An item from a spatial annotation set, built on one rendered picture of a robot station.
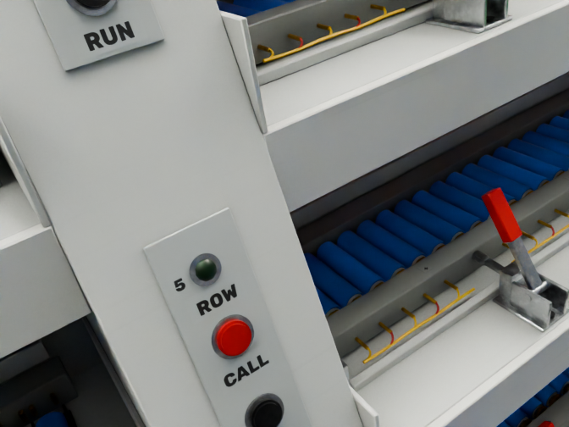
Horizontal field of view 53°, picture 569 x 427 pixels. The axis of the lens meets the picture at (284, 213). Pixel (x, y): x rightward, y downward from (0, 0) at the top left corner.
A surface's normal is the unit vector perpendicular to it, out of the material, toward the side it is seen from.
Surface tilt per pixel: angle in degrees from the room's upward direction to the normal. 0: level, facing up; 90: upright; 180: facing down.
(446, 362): 18
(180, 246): 90
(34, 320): 108
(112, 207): 90
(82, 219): 90
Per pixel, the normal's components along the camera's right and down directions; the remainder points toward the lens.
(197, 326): 0.47, 0.12
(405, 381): -0.15, -0.82
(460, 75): 0.54, 0.40
